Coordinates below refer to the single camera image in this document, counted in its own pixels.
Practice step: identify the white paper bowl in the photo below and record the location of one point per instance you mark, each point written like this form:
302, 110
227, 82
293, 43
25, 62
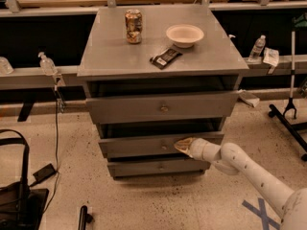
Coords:
184, 35

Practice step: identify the grey drawer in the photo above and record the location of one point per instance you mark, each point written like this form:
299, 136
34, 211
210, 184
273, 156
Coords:
165, 107
156, 166
150, 145

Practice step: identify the grey drawer cabinet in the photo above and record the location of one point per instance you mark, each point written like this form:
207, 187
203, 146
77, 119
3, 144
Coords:
112, 67

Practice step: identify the black stand base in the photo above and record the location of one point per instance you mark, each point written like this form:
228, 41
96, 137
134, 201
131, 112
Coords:
293, 129

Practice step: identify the white pole grabber tool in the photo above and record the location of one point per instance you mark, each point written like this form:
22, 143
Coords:
297, 24

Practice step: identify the black snack bar wrapper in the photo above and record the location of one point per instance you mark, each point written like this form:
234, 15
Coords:
165, 58

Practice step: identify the clear plastic water bottle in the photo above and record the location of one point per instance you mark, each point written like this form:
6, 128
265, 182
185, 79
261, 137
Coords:
257, 48

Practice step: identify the black handle bottom edge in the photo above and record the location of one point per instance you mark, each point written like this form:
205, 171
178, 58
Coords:
85, 218

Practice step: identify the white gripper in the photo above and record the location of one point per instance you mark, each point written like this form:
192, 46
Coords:
200, 149

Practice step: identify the grey top drawer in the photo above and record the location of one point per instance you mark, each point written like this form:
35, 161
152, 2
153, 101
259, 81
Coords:
165, 107

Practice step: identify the white packet on ledge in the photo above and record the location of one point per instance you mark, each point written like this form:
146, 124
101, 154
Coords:
271, 57

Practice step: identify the black power adapter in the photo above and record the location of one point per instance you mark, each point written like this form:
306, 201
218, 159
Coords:
44, 173

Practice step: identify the clear sanitizer pump bottle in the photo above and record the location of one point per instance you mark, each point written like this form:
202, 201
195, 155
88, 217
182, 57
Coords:
47, 65

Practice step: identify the grey bottom drawer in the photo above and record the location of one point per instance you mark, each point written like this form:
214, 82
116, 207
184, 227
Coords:
156, 166

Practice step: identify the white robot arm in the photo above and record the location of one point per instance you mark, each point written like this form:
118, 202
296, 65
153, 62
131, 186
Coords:
229, 158

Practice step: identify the clear bottle far left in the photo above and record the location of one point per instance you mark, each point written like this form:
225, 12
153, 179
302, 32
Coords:
5, 66

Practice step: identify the white box on floor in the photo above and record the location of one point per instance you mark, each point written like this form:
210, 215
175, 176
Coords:
249, 98

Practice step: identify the crushed soda can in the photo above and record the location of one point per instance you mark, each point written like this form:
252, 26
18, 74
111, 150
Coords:
134, 26

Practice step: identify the black bag with strap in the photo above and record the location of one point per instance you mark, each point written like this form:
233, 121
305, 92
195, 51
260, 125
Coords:
20, 208

